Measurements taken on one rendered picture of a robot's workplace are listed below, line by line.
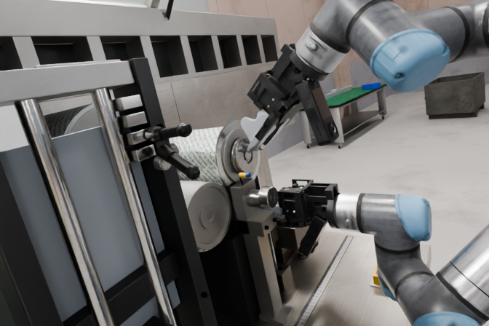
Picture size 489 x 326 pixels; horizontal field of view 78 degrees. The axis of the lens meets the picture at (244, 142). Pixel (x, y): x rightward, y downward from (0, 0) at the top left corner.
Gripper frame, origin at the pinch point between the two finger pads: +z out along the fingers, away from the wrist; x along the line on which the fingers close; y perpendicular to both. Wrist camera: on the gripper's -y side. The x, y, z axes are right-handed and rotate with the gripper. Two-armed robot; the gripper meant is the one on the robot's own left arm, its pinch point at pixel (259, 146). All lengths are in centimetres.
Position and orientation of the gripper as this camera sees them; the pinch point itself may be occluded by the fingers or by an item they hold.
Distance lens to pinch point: 61.6
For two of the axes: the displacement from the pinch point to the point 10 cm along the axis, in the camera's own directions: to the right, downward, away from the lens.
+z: -4.8, 6.5, 5.9
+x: -5.7, 2.8, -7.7
